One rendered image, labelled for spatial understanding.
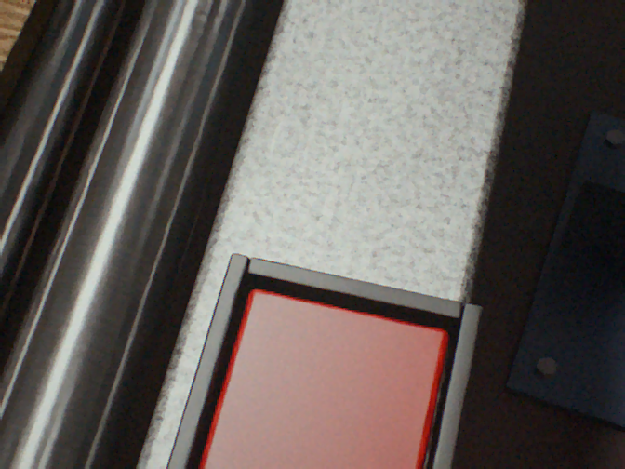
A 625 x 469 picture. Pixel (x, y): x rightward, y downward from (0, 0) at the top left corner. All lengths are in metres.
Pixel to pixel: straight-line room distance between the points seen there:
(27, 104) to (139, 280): 0.07
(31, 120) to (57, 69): 0.02
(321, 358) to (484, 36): 0.14
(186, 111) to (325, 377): 0.11
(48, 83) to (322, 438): 0.16
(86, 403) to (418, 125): 0.14
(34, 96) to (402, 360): 0.15
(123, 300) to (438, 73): 0.13
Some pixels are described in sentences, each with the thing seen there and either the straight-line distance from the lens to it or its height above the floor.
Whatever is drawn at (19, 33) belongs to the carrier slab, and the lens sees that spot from 0.42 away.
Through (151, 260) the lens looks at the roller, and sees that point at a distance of 0.40.
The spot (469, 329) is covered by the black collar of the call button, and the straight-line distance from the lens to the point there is 0.37.
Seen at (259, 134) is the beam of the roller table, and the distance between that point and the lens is 0.42.
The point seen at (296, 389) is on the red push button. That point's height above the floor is 0.93.
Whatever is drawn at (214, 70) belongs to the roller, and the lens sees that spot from 0.43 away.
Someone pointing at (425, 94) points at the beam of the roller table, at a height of 0.92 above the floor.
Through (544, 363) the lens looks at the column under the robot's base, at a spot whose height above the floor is 0.02.
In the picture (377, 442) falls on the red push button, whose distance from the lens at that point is 0.35.
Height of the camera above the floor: 1.26
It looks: 61 degrees down
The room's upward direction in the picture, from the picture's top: 2 degrees clockwise
